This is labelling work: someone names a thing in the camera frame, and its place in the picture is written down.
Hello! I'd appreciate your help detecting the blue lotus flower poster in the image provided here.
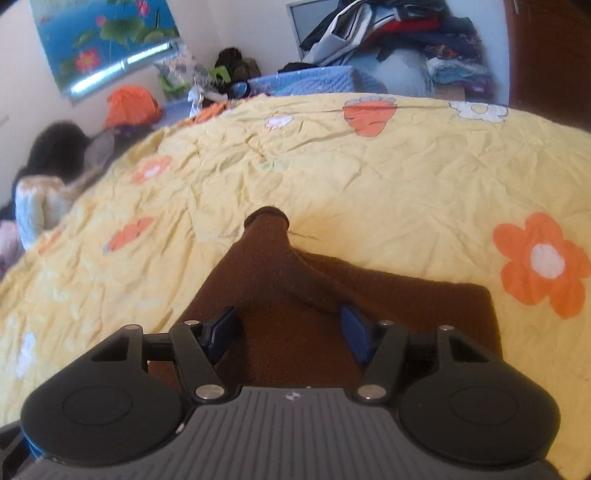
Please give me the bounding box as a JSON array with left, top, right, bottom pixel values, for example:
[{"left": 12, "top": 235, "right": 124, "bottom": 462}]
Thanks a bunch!
[{"left": 30, "top": 0, "right": 180, "bottom": 101}]

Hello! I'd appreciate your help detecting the brown knitted sweater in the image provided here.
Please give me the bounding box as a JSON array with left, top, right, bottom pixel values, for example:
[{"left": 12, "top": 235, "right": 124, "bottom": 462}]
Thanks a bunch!
[{"left": 180, "top": 207, "right": 502, "bottom": 389}]

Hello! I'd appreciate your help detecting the grey framed monitor screen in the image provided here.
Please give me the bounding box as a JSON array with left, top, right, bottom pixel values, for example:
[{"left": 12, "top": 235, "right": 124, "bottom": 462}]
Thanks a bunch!
[{"left": 286, "top": 0, "right": 339, "bottom": 59}]

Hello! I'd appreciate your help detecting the black fluffy garment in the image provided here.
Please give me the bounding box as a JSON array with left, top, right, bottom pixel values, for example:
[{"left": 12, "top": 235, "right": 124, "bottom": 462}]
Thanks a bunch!
[{"left": 13, "top": 121, "right": 115, "bottom": 187}]

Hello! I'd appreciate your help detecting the white cream garment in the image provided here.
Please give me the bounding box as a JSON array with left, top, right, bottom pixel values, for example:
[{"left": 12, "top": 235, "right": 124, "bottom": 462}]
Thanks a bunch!
[{"left": 14, "top": 175, "right": 79, "bottom": 251}]

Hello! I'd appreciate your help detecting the brown wooden door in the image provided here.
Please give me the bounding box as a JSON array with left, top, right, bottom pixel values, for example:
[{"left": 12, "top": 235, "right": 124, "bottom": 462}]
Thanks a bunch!
[{"left": 504, "top": 0, "right": 591, "bottom": 131}]

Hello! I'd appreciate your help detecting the pile of assorted clothes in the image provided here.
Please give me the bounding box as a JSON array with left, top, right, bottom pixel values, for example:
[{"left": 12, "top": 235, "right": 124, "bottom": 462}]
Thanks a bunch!
[{"left": 280, "top": 1, "right": 496, "bottom": 100}]

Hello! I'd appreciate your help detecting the orange cloth bundle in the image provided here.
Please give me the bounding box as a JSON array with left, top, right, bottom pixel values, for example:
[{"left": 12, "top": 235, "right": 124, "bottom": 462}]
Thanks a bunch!
[{"left": 103, "top": 85, "right": 162, "bottom": 128}]

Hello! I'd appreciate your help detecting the yellow carrot print bedspread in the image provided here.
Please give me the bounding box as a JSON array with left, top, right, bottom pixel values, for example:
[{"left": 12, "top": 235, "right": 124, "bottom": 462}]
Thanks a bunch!
[{"left": 1, "top": 94, "right": 590, "bottom": 479}]

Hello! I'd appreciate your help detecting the light blue quilted blanket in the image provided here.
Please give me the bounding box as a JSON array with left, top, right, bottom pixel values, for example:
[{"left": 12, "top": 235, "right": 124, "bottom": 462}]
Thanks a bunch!
[{"left": 158, "top": 65, "right": 389, "bottom": 128}]

